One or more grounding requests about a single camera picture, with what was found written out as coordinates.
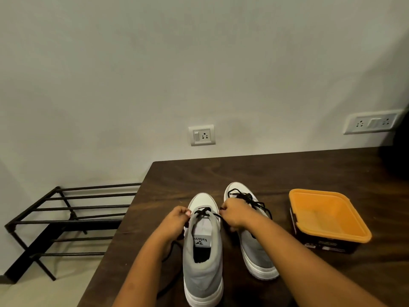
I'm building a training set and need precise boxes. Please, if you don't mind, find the person's left forearm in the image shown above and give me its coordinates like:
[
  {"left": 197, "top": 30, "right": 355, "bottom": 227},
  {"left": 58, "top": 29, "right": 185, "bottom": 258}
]
[{"left": 111, "top": 232, "right": 184, "bottom": 307}]

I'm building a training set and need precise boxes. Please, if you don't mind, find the grey and white sneaker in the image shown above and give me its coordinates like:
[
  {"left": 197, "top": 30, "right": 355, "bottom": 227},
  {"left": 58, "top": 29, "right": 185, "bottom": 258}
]
[
  {"left": 223, "top": 182, "right": 280, "bottom": 281},
  {"left": 182, "top": 193, "right": 224, "bottom": 307}
]

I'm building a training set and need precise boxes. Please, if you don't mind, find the black metal shoe rack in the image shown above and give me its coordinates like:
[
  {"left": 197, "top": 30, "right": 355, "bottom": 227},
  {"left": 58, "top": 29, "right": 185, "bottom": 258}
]
[{"left": 4, "top": 183, "right": 142, "bottom": 284}]

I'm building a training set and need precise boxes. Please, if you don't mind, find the person's left hand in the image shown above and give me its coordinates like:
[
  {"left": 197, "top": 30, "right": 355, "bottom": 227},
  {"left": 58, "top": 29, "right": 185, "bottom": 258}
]
[{"left": 156, "top": 206, "right": 192, "bottom": 245}]

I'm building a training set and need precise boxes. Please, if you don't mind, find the white single wall socket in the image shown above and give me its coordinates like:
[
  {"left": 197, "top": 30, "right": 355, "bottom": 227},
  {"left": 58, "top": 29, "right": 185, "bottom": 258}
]
[{"left": 188, "top": 125, "right": 216, "bottom": 147}]

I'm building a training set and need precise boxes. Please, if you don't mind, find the black box with orange lid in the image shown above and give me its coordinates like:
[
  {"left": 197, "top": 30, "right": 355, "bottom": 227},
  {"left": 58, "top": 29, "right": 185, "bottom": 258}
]
[{"left": 288, "top": 188, "right": 373, "bottom": 255}]

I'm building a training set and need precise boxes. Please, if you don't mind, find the person's right hand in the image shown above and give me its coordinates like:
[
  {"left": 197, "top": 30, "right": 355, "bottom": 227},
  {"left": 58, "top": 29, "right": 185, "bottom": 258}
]
[{"left": 219, "top": 198, "right": 258, "bottom": 233}]

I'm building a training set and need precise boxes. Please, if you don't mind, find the white double wall socket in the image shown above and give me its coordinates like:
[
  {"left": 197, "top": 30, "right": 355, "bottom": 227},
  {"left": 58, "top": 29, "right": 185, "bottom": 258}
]
[{"left": 343, "top": 109, "right": 405, "bottom": 135}]

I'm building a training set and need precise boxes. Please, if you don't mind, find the dark object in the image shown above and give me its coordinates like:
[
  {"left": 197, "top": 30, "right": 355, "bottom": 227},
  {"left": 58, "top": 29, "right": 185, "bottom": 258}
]
[{"left": 380, "top": 105, "right": 409, "bottom": 182}]

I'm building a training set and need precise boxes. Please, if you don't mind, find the black shoelace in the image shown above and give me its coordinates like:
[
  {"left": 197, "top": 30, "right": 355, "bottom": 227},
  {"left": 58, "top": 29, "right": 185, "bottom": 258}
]
[
  {"left": 227, "top": 188, "right": 273, "bottom": 221},
  {"left": 156, "top": 206, "right": 225, "bottom": 300}
]

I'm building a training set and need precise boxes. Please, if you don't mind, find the person's right forearm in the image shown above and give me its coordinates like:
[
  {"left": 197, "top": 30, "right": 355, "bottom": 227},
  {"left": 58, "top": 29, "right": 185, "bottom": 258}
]
[{"left": 244, "top": 213, "right": 388, "bottom": 307}]

